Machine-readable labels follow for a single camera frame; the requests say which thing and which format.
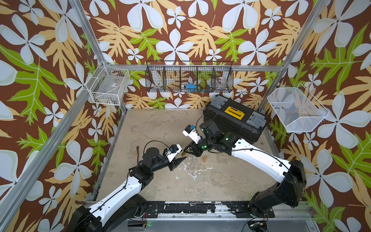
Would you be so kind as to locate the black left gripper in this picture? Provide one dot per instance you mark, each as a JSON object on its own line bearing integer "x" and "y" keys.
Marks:
{"x": 174, "y": 164}

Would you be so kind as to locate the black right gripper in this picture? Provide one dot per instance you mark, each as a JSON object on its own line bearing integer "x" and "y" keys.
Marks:
{"x": 196, "y": 152}

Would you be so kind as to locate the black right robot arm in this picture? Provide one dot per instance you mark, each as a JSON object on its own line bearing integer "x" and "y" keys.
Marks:
{"x": 289, "y": 175}

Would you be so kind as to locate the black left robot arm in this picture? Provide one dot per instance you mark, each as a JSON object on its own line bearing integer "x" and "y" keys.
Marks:
{"x": 124, "y": 202}

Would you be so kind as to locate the red brown small tool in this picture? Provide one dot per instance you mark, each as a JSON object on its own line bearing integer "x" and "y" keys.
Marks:
{"x": 137, "y": 154}

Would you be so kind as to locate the black plastic toolbox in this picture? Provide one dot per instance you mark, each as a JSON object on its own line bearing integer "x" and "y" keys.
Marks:
{"x": 231, "y": 116}

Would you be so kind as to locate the blue item in basket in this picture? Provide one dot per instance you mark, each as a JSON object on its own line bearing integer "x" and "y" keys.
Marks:
{"x": 191, "y": 88}

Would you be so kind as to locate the white mesh basket right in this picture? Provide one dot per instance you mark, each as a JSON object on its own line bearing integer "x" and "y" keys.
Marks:
{"x": 297, "y": 108}

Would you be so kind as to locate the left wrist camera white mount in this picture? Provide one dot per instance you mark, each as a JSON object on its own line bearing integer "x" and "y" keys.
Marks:
{"x": 173, "y": 151}

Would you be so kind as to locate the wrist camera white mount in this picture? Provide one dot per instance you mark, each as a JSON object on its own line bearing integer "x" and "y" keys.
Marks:
{"x": 173, "y": 151}
{"x": 191, "y": 132}

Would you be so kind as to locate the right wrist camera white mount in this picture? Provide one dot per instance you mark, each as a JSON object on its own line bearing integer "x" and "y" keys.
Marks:
{"x": 191, "y": 132}

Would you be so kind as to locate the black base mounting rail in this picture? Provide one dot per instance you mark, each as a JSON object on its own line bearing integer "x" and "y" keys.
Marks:
{"x": 241, "y": 209}

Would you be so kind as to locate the black wire basket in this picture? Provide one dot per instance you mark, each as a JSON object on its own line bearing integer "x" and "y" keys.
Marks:
{"x": 174, "y": 76}

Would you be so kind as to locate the white wire basket left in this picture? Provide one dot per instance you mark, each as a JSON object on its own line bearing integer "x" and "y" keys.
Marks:
{"x": 108, "y": 85}

